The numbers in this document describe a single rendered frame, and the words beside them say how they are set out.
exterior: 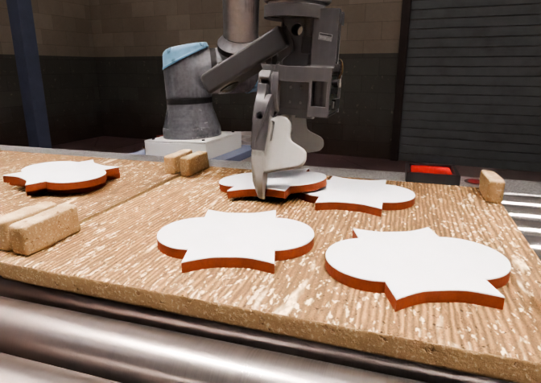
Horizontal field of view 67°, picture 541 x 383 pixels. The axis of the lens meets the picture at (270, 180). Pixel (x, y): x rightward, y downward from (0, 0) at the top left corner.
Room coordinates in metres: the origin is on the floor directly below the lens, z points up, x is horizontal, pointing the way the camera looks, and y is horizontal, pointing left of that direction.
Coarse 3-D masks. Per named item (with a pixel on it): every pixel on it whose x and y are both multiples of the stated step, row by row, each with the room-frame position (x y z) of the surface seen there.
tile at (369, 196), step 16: (336, 176) 0.52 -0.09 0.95; (304, 192) 0.45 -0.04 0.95; (320, 192) 0.45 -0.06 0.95; (336, 192) 0.45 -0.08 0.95; (352, 192) 0.45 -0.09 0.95; (368, 192) 0.45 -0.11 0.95; (384, 192) 0.45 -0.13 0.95; (400, 192) 0.45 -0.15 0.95; (320, 208) 0.42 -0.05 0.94; (336, 208) 0.42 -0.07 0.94; (352, 208) 0.41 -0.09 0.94; (368, 208) 0.41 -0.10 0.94; (384, 208) 0.42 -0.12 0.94; (400, 208) 0.42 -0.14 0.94
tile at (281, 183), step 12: (228, 180) 0.50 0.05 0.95; (240, 180) 0.49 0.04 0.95; (252, 180) 0.49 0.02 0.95; (276, 180) 0.48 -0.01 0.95; (288, 180) 0.47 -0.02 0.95; (300, 180) 0.47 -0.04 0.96; (312, 180) 0.46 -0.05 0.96; (324, 180) 0.47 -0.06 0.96; (228, 192) 0.45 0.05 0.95; (240, 192) 0.45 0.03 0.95; (252, 192) 0.45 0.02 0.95; (276, 192) 0.44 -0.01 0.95; (288, 192) 0.44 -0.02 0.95; (300, 192) 0.45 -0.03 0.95
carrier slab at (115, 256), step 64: (192, 192) 0.48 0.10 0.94; (448, 192) 0.48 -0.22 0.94; (64, 256) 0.31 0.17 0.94; (128, 256) 0.31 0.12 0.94; (320, 256) 0.31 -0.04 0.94; (512, 256) 0.31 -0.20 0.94; (256, 320) 0.23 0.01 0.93; (320, 320) 0.22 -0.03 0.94; (384, 320) 0.22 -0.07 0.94; (448, 320) 0.22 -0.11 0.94; (512, 320) 0.22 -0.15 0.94
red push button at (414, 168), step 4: (412, 168) 0.64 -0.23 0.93; (416, 168) 0.64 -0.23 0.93; (420, 168) 0.64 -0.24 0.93; (424, 168) 0.64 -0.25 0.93; (428, 168) 0.64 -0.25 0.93; (432, 168) 0.64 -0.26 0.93; (436, 168) 0.64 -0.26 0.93; (440, 168) 0.64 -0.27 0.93; (444, 168) 0.64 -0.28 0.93; (448, 168) 0.64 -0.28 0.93; (424, 172) 0.61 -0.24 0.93; (428, 172) 0.61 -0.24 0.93; (432, 172) 0.61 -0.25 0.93; (436, 172) 0.61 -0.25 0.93; (440, 172) 0.61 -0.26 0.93; (444, 172) 0.61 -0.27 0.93; (448, 172) 0.61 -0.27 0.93
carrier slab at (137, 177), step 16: (0, 160) 0.66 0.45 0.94; (16, 160) 0.66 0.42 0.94; (32, 160) 0.66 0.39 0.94; (48, 160) 0.66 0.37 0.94; (64, 160) 0.66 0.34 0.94; (80, 160) 0.66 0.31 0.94; (96, 160) 0.66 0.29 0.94; (112, 160) 0.66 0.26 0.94; (128, 160) 0.66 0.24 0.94; (0, 176) 0.56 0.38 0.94; (128, 176) 0.56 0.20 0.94; (144, 176) 0.56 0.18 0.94; (160, 176) 0.56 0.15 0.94; (176, 176) 0.57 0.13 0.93; (0, 192) 0.48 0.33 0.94; (16, 192) 0.48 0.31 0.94; (48, 192) 0.48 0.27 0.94; (96, 192) 0.48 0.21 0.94; (112, 192) 0.48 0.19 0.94; (128, 192) 0.48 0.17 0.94; (144, 192) 0.49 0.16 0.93; (0, 208) 0.42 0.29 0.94; (16, 208) 0.42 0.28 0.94; (80, 208) 0.42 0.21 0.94; (96, 208) 0.42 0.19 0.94; (0, 256) 0.31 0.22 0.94; (0, 272) 0.30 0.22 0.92
